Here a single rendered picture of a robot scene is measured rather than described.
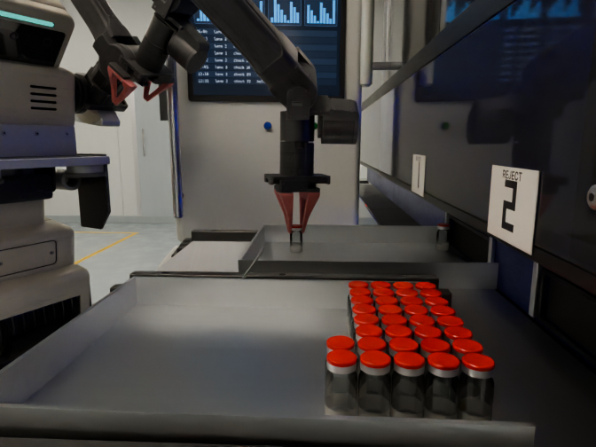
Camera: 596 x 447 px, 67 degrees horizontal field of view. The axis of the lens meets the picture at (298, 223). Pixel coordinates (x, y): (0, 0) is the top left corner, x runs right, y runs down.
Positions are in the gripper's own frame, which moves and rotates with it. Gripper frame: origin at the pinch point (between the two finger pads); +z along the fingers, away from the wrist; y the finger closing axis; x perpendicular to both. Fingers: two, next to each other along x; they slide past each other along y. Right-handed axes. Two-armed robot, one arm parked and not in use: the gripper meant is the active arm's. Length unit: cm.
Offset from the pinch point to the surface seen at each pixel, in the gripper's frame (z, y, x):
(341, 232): 2.1, 9.9, 4.5
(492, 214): -8.8, 8.2, -40.1
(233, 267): 4.5, -11.4, -6.9
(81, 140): -11, -155, 563
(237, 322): 4.1, -13.1, -28.9
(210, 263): 4.5, -14.8, -4.1
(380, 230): 1.5, 16.8, 2.5
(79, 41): -132, -148, 561
